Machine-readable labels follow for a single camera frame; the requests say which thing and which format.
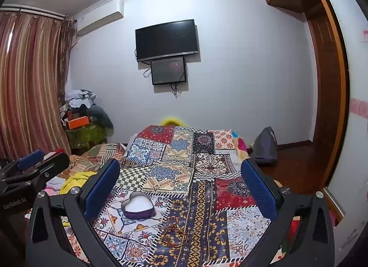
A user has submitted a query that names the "striped bed cover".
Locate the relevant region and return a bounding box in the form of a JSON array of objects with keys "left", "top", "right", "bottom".
[{"left": 69, "top": 142, "right": 127, "bottom": 177}]

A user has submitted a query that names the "small black wall monitor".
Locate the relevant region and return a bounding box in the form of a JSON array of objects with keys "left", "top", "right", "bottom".
[{"left": 150, "top": 57, "right": 187, "bottom": 86}]

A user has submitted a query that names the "grey garment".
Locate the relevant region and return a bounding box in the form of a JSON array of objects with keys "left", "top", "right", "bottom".
[{"left": 86, "top": 105, "right": 114, "bottom": 129}]

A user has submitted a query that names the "yellow towel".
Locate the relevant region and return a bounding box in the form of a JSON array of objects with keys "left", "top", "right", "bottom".
[{"left": 59, "top": 171, "right": 98, "bottom": 195}]

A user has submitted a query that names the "patchwork printed blanket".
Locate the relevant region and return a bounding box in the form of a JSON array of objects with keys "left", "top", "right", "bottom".
[{"left": 66, "top": 125, "right": 291, "bottom": 267}]

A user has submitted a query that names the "black wall television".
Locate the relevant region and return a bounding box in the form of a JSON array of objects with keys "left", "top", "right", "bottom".
[{"left": 135, "top": 19, "right": 199, "bottom": 62}]

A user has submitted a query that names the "yellow round object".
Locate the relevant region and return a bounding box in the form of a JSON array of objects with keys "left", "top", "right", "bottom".
[{"left": 159, "top": 116, "right": 187, "bottom": 126}]

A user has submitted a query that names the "heart-shaped tin box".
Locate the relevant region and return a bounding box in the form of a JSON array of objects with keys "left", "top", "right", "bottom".
[{"left": 121, "top": 191, "right": 156, "bottom": 220}]

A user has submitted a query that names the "wooden door frame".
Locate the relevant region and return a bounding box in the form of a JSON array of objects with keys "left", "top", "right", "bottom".
[{"left": 302, "top": 0, "right": 350, "bottom": 188}]

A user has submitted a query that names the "white air conditioner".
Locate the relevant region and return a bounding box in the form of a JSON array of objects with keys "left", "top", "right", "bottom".
[{"left": 75, "top": 0, "right": 125, "bottom": 37}]

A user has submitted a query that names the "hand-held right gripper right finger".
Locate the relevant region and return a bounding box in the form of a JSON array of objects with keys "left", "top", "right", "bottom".
[{"left": 240, "top": 158, "right": 335, "bottom": 267}]

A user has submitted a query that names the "orange box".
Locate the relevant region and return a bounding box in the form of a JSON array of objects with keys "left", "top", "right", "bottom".
[{"left": 67, "top": 116, "right": 90, "bottom": 129}]

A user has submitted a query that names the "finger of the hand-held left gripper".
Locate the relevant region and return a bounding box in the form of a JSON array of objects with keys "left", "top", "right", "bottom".
[
  {"left": 0, "top": 152, "right": 70, "bottom": 195},
  {"left": 0, "top": 149, "right": 45, "bottom": 183}
]

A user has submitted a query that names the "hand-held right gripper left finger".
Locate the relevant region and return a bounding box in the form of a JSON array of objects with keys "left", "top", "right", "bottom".
[{"left": 25, "top": 158, "right": 121, "bottom": 267}]

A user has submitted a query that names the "grey bag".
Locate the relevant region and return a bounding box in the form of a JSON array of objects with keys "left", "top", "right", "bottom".
[{"left": 250, "top": 127, "right": 279, "bottom": 165}]

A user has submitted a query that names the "pile of clothes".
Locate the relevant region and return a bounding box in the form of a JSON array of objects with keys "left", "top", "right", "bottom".
[{"left": 59, "top": 89, "right": 98, "bottom": 121}]

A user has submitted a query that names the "striped brown curtain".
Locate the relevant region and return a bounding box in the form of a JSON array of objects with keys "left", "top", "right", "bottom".
[{"left": 0, "top": 8, "right": 76, "bottom": 161}]

